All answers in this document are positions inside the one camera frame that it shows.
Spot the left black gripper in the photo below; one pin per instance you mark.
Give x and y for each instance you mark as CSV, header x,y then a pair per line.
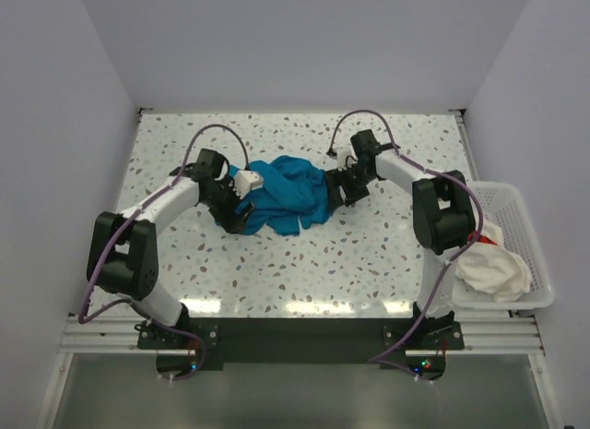
x,y
231,221

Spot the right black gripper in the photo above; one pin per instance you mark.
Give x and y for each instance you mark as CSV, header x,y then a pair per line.
x,y
334,179

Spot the blue polo t shirt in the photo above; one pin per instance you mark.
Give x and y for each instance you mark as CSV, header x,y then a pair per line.
x,y
293,197

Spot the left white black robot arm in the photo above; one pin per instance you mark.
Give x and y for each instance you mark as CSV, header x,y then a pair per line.
x,y
124,257

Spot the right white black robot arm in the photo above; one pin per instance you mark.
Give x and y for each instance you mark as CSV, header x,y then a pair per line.
x,y
443,218

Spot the red white garment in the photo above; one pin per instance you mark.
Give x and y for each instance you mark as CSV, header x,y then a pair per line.
x,y
491,234

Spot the white plastic basket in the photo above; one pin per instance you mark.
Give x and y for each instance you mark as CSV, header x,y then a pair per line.
x,y
503,205

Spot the white t shirt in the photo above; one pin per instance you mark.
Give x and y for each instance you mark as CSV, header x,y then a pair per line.
x,y
495,271

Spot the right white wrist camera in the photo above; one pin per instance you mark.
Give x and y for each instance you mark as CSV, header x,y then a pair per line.
x,y
345,159

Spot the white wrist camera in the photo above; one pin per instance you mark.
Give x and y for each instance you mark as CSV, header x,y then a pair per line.
x,y
247,181
345,159

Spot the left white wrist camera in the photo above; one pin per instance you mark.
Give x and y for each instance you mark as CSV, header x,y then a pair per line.
x,y
247,181

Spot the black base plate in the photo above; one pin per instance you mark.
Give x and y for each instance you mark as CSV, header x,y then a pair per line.
x,y
209,344

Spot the aluminium rail frame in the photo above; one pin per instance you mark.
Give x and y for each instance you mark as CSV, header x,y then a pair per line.
x,y
484,333

